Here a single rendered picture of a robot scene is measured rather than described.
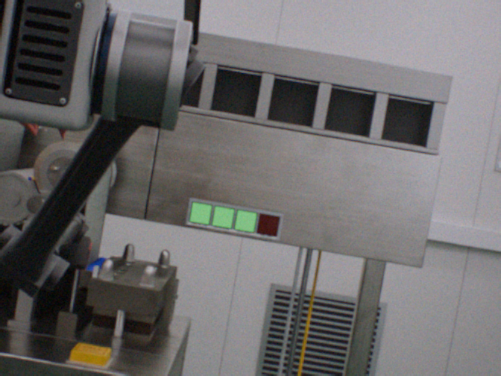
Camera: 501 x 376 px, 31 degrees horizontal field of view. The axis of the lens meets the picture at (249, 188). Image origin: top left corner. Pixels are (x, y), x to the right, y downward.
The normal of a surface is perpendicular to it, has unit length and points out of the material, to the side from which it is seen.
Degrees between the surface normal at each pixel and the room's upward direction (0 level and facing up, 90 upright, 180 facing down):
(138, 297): 90
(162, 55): 74
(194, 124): 90
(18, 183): 90
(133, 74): 101
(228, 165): 90
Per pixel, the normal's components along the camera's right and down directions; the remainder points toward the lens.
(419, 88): -0.02, 0.05
